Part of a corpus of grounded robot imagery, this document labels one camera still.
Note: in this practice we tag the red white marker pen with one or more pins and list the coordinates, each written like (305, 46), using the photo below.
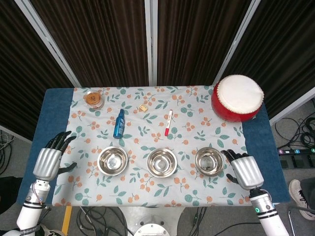
(168, 121)

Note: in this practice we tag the red drum with white skin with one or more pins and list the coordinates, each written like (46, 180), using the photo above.
(236, 98)

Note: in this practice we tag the small beige block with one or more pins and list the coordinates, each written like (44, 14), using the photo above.
(143, 108)

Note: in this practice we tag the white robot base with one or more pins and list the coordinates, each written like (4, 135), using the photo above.
(152, 227)

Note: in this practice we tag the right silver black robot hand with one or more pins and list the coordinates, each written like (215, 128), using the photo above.
(247, 173)

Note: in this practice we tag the blue table cover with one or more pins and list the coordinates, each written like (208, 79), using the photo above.
(49, 110)

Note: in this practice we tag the shiny metal bowl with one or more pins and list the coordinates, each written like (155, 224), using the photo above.
(162, 163)
(112, 162)
(209, 162)

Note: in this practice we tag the yellow strip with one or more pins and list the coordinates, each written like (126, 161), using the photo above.
(66, 218)

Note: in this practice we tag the blue spray bottle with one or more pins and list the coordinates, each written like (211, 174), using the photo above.
(119, 125)

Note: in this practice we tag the white partition frame post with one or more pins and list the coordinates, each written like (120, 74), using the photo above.
(237, 37)
(46, 39)
(150, 41)

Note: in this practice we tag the white sneaker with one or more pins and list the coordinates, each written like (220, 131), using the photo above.
(299, 196)

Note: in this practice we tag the clear jar of orange snacks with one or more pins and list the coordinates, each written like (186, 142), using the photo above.
(93, 98)

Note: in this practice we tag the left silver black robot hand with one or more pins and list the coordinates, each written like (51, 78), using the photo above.
(46, 162)

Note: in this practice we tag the floral printed tablecloth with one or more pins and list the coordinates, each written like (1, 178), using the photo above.
(157, 191)

